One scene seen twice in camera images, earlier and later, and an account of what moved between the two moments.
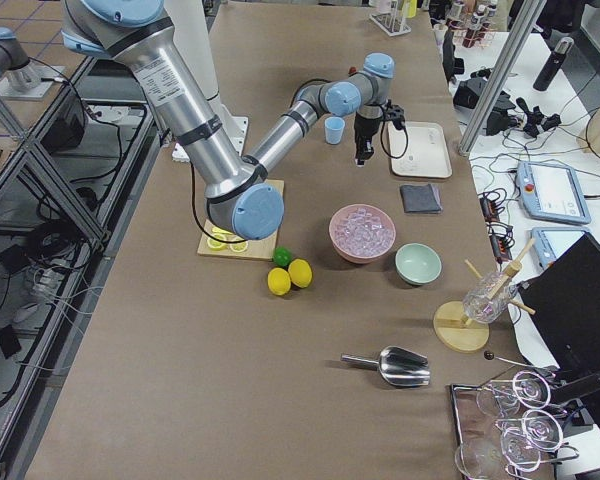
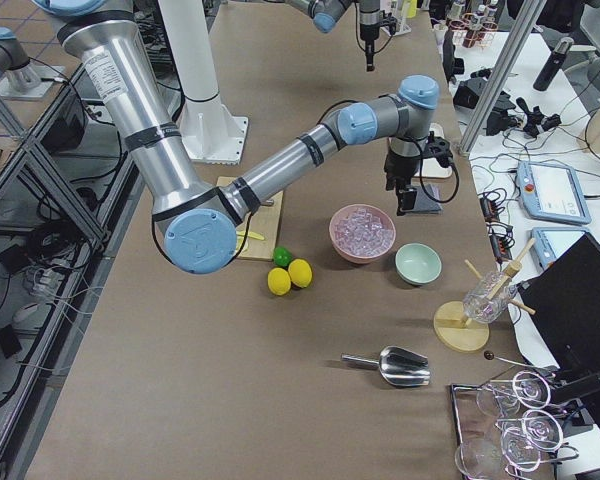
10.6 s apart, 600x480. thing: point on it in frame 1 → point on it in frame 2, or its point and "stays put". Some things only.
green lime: x=282 y=256 stays put
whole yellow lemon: x=300 y=272 stays put
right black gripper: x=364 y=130 → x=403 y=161
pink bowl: x=361 y=233 stays put
